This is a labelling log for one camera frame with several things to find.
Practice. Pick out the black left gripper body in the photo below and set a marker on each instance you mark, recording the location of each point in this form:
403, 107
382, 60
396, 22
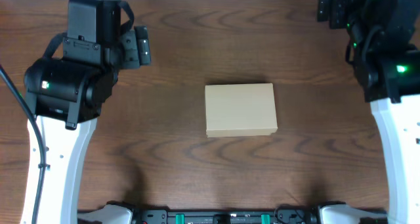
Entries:
130, 48

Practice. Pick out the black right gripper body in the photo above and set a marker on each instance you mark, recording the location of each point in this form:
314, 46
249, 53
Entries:
333, 8

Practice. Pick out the cardboard box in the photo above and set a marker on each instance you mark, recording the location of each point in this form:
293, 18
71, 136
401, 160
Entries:
240, 110

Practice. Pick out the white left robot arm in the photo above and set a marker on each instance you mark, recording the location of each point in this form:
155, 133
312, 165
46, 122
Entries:
65, 91

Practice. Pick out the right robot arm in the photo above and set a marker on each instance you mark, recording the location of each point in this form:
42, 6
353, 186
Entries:
386, 65

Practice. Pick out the black mounting rail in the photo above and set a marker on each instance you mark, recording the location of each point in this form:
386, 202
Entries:
229, 217

